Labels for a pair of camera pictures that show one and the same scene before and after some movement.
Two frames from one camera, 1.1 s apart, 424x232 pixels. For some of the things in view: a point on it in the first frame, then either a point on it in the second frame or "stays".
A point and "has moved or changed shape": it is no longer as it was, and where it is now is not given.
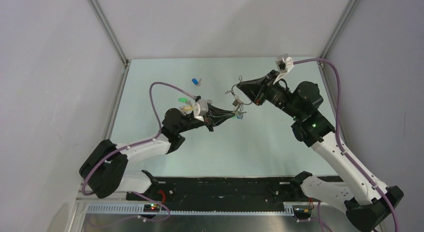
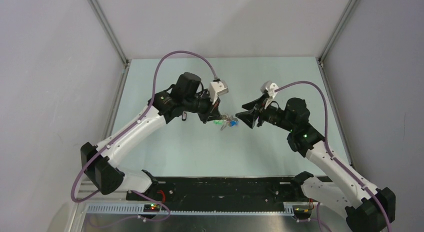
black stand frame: [224, 191] stays
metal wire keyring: [240, 80] has moved or changed shape
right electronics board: [302, 211] stays
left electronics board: [151, 208] stays
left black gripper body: [208, 122] to [204, 107]
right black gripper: [259, 89] to [250, 116]
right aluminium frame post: [342, 23] stays
